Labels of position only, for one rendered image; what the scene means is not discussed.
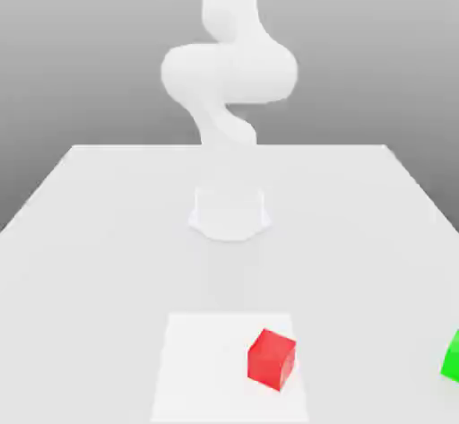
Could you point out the small red cube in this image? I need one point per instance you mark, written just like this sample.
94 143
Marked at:
269 359

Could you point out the small green cube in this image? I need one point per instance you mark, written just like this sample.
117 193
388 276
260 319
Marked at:
452 359

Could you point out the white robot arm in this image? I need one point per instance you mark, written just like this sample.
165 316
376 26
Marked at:
229 72

